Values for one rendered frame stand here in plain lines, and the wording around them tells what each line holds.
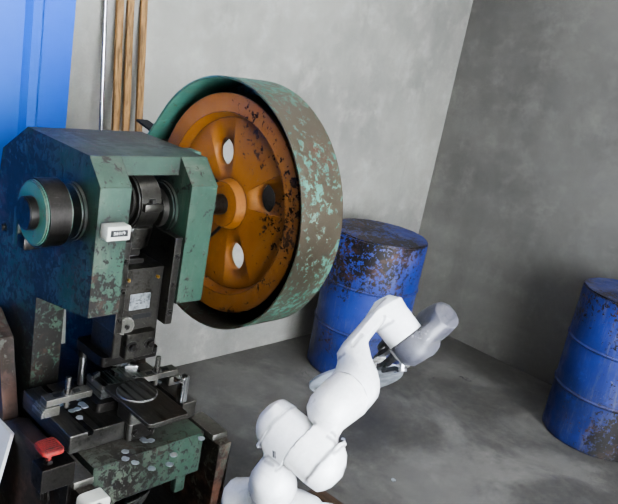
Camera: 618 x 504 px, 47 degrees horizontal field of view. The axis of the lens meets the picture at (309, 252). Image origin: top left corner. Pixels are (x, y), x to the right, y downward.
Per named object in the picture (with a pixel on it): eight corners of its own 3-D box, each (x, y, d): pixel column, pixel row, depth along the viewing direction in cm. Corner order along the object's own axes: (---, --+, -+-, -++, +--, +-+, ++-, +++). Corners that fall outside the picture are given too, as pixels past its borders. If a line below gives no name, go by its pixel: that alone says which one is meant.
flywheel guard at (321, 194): (317, 359, 229) (368, 106, 206) (251, 378, 209) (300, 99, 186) (141, 255, 295) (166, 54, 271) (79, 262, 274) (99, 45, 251)
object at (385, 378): (322, 400, 231) (322, 398, 231) (409, 382, 225) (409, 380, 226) (297, 378, 205) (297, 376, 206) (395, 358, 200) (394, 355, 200)
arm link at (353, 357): (377, 405, 151) (448, 342, 173) (324, 334, 154) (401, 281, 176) (349, 422, 159) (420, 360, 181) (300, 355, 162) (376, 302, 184)
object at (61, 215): (87, 266, 193) (94, 187, 187) (46, 270, 185) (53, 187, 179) (48, 240, 208) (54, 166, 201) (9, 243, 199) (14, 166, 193)
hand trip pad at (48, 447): (64, 472, 189) (66, 447, 187) (42, 479, 185) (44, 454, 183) (51, 459, 194) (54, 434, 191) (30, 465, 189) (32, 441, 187)
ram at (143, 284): (162, 355, 219) (174, 265, 211) (119, 365, 208) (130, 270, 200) (131, 333, 230) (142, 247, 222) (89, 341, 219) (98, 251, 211)
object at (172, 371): (182, 382, 243) (186, 355, 240) (140, 393, 231) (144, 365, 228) (172, 374, 247) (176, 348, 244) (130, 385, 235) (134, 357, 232)
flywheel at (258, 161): (261, 343, 256) (381, 217, 213) (217, 353, 241) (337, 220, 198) (178, 190, 282) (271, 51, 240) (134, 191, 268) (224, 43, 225)
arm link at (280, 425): (271, 523, 155) (272, 504, 140) (220, 468, 161) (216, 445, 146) (332, 460, 163) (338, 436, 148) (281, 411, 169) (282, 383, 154)
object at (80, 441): (194, 416, 235) (197, 400, 234) (68, 455, 203) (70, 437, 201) (144, 376, 254) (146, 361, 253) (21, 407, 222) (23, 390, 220)
